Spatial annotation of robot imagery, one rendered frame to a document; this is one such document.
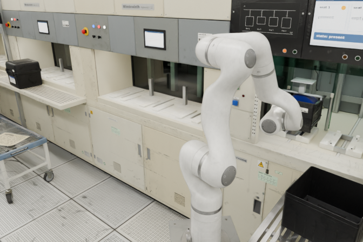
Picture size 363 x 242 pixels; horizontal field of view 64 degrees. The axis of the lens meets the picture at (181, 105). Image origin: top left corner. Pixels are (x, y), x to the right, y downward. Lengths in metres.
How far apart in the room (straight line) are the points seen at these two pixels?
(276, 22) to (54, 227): 2.17
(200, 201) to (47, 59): 3.36
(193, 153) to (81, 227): 1.69
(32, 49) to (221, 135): 3.34
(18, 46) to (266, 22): 3.06
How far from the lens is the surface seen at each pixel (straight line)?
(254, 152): 1.80
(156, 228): 2.48
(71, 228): 2.62
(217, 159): 0.97
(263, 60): 1.08
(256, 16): 1.61
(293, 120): 1.23
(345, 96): 2.47
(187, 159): 1.06
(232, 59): 0.89
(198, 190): 1.11
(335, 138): 1.96
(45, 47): 4.13
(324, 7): 1.50
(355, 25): 1.48
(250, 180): 1.91
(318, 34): 1.51
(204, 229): 1.17
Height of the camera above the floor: 1.68
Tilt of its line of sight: 20 degrees down
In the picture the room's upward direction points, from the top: straight up
